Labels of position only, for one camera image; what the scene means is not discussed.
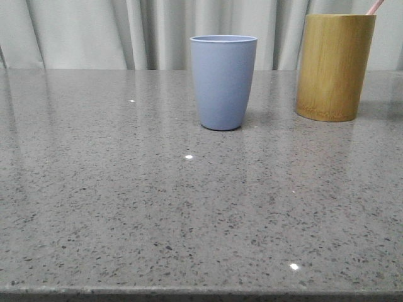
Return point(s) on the bamboo wooden cup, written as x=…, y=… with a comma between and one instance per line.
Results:
x=335, y=53

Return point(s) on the grey curtain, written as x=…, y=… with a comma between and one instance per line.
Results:
x=151, y=34

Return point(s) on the blue plastic cup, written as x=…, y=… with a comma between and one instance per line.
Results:
x=222, y=68

